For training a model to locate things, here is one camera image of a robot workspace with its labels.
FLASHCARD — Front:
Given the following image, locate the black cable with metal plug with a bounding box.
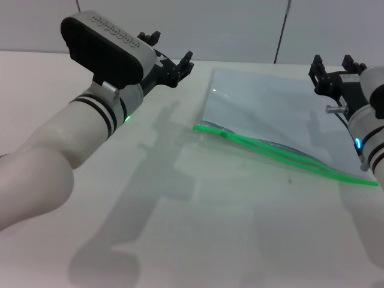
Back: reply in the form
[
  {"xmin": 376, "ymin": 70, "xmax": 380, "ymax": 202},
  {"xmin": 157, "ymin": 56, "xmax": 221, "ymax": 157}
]
[{"xmin": 325, "ymin": 104, "xmax": 368, "ymax": 172}]

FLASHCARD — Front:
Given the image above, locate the grey cable with metal plug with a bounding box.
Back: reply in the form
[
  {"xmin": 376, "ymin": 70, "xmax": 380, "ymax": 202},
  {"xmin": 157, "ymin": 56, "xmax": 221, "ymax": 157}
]
[{"xmin": 101, "ymin": 81, "xmax": 118, "ymax": 100}]

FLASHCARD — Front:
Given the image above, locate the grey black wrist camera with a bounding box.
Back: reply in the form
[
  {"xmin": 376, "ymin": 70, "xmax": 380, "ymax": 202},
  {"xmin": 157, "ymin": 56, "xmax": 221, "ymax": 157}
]
[
  {"xmin": 60, "ymin": 11, "xmax": 157, "ymax": 90},
  {"xmin": 359, "ymin": 65, "xmax": 384, "ymax": 119}
]

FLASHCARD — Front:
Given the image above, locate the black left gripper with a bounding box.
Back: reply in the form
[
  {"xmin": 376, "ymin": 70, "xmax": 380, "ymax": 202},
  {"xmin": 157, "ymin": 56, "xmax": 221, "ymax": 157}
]
[{"xmin": 136, "ymin": 30, "xmax": 194, "ymax": 97}]

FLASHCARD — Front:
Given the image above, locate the clear green-zip document bag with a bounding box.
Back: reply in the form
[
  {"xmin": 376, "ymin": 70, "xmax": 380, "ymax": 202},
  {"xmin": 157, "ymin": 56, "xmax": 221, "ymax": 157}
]
[{"xmin": 192, "ymin": 67, "xmax": 380, "ymax": 187}]

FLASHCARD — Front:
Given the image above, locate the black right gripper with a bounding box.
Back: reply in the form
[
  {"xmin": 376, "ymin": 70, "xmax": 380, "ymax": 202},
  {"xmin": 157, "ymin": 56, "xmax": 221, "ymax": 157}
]
[{"xmin": 308, "ymin": 54, "xmax": 373, "ymax": 112}]

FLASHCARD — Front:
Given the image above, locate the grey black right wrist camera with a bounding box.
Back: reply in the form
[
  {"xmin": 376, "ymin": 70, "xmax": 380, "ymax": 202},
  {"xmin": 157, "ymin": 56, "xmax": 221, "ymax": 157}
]
[{"xmin": 359, "ymin": 65, "xmax": 384, "ymax": 119}]

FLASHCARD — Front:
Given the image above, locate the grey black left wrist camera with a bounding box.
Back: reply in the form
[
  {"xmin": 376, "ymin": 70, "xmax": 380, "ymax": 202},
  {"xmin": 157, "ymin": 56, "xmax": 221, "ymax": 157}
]
[{"xmin": 60, "ymin": 11, "xmax": 157, "ymax": 90}]

